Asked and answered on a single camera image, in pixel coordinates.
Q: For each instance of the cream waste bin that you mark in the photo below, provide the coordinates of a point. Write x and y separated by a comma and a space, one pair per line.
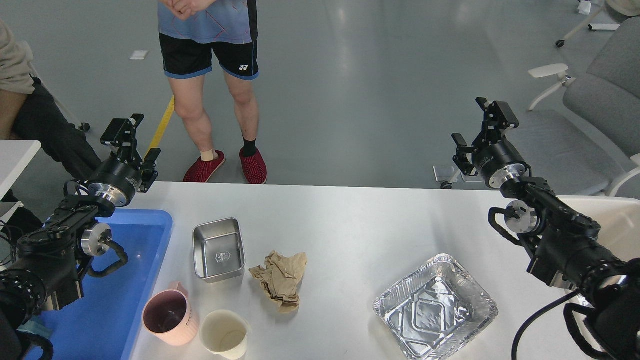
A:
619, 219

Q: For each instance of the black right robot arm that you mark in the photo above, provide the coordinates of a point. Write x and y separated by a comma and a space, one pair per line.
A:
602, 311

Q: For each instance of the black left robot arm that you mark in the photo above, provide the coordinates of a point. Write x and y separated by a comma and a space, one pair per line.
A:
53, 261

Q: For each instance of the blue plastic bin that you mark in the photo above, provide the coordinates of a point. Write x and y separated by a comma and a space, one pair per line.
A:
104, 324

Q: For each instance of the cream paper cup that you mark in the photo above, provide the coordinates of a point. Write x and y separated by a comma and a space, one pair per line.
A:
225, 333

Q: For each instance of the pink plastic mug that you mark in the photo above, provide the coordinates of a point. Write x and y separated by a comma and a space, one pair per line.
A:
170, 316

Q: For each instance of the aluminium foil tray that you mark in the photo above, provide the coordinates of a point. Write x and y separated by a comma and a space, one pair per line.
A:
436, 310

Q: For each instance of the square stainless steel tray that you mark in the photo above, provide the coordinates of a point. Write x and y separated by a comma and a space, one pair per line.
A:
218, 251

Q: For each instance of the crumpled brown paper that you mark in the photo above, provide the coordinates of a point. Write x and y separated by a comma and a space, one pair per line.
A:
279, 278

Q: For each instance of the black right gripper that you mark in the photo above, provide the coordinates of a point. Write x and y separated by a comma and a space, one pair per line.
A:
498, 161

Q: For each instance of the white chair base far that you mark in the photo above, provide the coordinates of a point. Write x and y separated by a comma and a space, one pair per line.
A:
589, 24

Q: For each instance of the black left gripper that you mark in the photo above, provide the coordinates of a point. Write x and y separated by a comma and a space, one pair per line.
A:
124, 173

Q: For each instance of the white side table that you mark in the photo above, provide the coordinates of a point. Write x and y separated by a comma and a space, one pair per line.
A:
15, 156

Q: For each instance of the standing person in shorts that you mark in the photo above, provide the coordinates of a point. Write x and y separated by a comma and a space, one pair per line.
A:
192, 34

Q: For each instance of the seated person at left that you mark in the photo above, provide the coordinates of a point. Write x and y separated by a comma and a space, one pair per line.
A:
29, 112

